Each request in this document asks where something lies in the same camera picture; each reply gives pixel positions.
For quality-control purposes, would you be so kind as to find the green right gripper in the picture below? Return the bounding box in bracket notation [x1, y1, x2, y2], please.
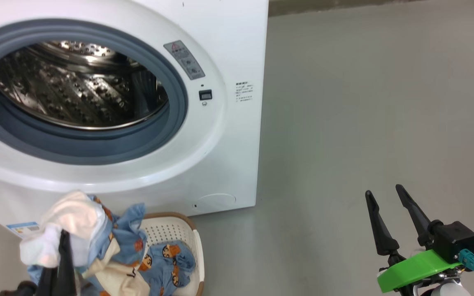
[365, 184, 464, 296]

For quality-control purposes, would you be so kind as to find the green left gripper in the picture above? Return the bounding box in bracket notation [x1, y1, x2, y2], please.
[0, 230, 77, 296]

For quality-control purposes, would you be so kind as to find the white garment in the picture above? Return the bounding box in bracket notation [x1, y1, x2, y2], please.
[20, 191, 108, 268]

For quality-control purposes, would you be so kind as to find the cream garment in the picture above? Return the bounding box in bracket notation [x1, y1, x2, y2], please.
[81, 238, 151, 296]

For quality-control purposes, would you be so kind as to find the blue bear print garment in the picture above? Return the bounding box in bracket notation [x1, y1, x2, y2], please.
[27, 195, 148, 296]
[138, 242, 197, 296]

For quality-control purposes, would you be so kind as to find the cream perforated laundry basket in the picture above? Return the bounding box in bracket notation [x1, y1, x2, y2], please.
[138, 212, 205, 296]

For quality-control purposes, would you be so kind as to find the white washing machine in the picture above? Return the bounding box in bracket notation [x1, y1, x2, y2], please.
[0, 0, 269, 247]

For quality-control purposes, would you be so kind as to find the blue energy label sticker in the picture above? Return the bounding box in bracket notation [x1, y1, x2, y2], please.
[7, 222, 41, 240]

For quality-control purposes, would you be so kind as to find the small printed text sticker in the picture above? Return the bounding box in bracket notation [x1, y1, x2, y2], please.
[235, 81, 254, 102]

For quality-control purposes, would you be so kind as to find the grey warning sticker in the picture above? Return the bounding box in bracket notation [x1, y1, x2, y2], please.
[163, 40, 206, 81]

